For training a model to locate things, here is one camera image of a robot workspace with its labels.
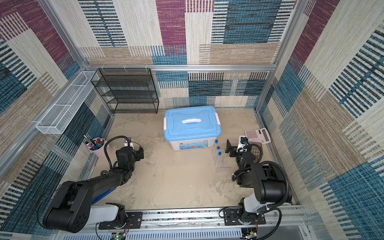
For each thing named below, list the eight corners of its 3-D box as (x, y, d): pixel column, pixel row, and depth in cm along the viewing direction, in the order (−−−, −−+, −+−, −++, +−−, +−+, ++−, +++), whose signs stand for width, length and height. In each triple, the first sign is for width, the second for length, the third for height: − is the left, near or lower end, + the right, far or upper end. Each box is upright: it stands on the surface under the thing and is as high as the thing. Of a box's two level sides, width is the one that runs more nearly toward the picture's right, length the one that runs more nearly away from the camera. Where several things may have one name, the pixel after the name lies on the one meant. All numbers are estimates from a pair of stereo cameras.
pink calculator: (247, 143, 101) (248, 141, 99) (243, 129, 108) (244, 127, 107) (270, 143, 101) (271, 141, 99) (264, 129, 108) (266, 127, 106)
